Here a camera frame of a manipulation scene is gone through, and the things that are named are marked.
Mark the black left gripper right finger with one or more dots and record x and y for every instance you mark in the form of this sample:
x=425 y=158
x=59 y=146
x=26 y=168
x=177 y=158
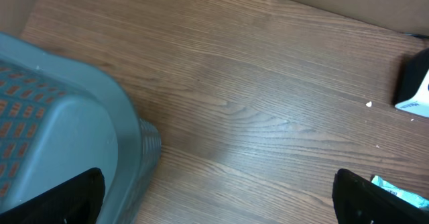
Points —
x=356 y=200

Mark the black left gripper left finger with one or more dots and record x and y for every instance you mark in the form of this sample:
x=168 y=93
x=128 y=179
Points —
x=76 y=201

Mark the teal wet wipes pack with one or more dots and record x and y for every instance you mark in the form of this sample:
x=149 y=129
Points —
x=409 y=197

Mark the grey plastic basket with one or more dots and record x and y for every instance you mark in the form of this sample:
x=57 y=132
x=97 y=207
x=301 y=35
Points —
x=61 y=117

